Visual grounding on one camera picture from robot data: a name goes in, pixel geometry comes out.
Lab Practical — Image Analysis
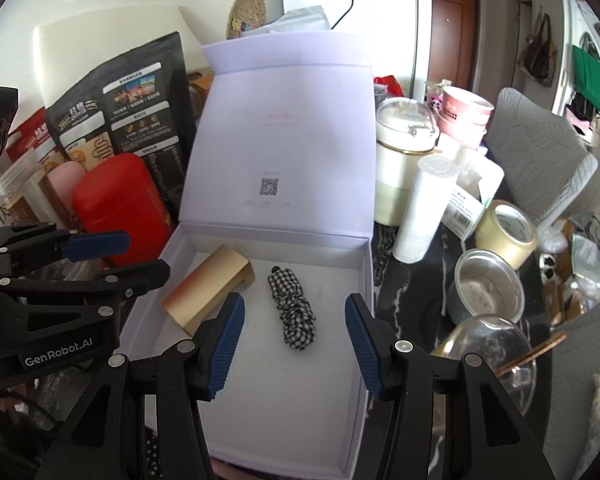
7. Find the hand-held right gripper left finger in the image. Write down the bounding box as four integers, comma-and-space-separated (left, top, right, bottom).
35, 292, 246, 480

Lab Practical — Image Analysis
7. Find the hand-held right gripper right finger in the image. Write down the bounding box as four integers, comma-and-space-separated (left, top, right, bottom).
344, 294, 556, 480

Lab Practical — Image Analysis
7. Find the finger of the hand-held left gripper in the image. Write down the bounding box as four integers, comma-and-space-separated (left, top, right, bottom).
0, 224, 132, 277
0, 259, 172, 318

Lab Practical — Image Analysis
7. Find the gold rectangular box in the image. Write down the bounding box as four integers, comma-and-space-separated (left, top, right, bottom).
161, 245, 256, 337

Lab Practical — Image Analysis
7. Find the black white patterned scrunchie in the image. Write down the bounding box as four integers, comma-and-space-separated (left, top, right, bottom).
266, 264, 321, 352

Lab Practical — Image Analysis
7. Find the lavender gift box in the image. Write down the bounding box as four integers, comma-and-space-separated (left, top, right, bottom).
115, 30, 376, 478

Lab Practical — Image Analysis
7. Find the red canister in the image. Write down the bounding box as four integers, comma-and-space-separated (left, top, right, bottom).
72, 153, 173, 268

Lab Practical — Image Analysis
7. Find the pink bottle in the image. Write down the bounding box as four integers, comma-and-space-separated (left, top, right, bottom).
47, 160, 87, 226

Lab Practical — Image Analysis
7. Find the cluster of clear spice jars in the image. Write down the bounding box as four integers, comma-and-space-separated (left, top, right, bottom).
0, 150, 51, 231

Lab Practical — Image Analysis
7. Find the clear glass cup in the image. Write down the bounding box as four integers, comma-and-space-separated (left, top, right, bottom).
432, 314, 538, 411

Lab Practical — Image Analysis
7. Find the red brown carton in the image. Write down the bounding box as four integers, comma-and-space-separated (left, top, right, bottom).
0, 107, 61, 171

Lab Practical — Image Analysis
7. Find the metal cup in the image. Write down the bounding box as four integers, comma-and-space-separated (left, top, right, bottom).
447, 248, 526, 328

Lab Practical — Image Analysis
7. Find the black printed food bag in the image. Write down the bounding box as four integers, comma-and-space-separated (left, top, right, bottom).
46, 31, 191, 221

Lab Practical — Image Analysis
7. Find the white cylindrical tube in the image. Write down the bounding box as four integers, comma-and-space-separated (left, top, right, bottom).
392, 154, 462, 263

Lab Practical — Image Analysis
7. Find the beige tape roll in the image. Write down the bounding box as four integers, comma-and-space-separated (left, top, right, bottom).
475, 200, 538, 271

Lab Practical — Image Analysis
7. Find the wooden stick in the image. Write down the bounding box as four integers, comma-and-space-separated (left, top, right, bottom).
495, 331, 567, 377

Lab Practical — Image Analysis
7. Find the white medicine box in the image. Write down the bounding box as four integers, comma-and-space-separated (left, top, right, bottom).
442, 160, 506, 241

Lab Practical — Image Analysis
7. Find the white soy milk maker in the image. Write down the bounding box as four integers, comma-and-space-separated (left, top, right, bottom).
374, 97, 441, 226

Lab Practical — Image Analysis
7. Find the grey padded chair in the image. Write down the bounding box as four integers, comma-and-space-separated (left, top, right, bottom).
545, 305, 600, 461

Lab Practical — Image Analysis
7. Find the pile of crumpled plastic bags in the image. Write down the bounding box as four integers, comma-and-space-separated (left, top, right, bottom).
537, 210, 600, 326

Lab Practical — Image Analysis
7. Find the pink paper cup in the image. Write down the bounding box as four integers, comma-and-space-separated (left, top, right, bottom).
437, 86, 496, 148

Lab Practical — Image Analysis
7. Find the grey patterned pillow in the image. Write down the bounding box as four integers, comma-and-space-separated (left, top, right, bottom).
485, 87, 598, 226

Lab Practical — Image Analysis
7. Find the red snack packet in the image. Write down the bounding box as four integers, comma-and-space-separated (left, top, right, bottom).
374, 75, 406, 98

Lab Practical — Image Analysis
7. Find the round woven trivet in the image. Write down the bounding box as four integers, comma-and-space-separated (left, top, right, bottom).
226, 0, 267, 41

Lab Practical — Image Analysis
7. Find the clear plastic zip bag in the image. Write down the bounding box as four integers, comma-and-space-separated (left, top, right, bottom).
242, 5, 333, 38

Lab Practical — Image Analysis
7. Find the brown wooden door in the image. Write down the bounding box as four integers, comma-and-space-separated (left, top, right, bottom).
427, 0, 481, 96

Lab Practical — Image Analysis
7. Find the white refrigerator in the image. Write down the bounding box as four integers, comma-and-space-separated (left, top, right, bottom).
281, 0, 433, 101

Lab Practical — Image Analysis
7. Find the brown hanging bag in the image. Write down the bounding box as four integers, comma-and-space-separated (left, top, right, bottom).
519, 12, 556, 86

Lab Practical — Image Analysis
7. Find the green tote bag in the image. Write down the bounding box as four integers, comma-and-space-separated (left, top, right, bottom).
572, 45, 600, 121

